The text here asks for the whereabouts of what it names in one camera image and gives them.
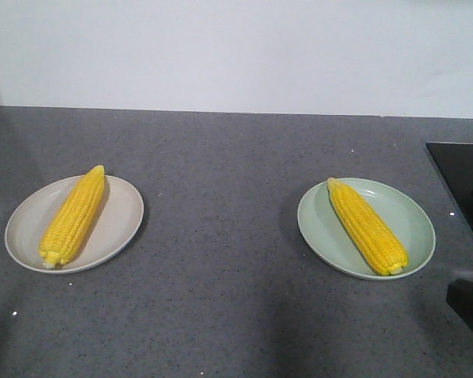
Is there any black induction cooktop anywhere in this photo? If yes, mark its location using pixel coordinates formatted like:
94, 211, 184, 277
426, 142, 473, 241

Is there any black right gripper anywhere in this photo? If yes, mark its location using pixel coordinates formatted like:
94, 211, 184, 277
446, 279, 473, 332

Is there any yellow corn cob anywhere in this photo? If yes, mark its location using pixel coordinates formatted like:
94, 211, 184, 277
39, 165, 105, 269
327, 177, 408, 276

